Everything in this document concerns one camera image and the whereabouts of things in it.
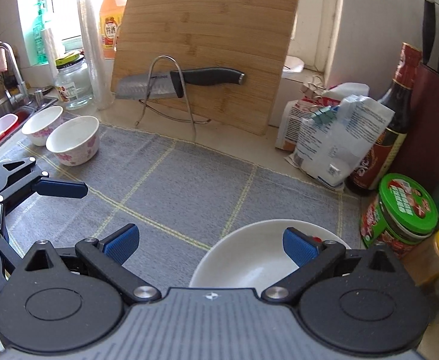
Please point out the dark red knife block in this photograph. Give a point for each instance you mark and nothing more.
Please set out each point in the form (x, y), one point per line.
(418, 157)

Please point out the large white floral plate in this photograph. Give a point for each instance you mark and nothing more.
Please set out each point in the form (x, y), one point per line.
(252, 256)

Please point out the white floral bowl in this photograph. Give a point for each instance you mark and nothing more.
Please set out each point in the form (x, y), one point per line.
(76, 141)
(38, 128)

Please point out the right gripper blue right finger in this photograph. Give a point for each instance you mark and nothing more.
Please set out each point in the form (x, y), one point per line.
(300, 248)

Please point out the plastic wrap roll tall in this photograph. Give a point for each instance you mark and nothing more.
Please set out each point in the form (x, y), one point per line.
(92, 46)

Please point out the santoku knife black handle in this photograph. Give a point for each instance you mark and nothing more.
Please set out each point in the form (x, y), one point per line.
(169, 85)

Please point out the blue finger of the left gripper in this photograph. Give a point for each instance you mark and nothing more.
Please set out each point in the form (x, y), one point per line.
(60, 188)

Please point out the red white food bag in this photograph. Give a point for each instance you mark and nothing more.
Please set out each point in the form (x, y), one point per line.
(297, 100)

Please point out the orange oil bottle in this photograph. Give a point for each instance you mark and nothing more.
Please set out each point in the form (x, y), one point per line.
(111, 13)

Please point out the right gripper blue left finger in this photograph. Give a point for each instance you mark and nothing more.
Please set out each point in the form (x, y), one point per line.
(122, 244)

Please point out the green lid sauce tub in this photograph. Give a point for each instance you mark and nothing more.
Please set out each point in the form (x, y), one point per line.
(402, 215)

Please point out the yellow lid spice jar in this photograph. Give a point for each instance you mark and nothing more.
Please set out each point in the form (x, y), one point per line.
(422, 263)

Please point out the glass jar green lid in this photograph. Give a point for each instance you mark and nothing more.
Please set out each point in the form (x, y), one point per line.
(72, 82)

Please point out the steel kitchen faucet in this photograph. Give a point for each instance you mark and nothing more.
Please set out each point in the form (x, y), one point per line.
(21, 98)

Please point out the white printed food bag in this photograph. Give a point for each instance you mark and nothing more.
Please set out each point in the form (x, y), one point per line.
(332, 143)

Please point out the green dish soap bottle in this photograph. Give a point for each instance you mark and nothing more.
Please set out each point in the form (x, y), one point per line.
(38, 27)

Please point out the bamboo cutting board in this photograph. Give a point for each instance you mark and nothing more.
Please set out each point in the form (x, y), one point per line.
(251, 36)

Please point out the dark soy sauce bottle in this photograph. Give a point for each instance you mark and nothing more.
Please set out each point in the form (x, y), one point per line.
(379, 158)

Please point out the plastic wrap roll short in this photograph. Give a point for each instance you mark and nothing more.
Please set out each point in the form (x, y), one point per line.
(54, 49)

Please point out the steel kitchen sink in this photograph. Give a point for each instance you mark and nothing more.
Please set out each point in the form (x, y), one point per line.
(24, 112)

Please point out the grey blue checked towel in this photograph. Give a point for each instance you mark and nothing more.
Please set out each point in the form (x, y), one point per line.
(184, 197)

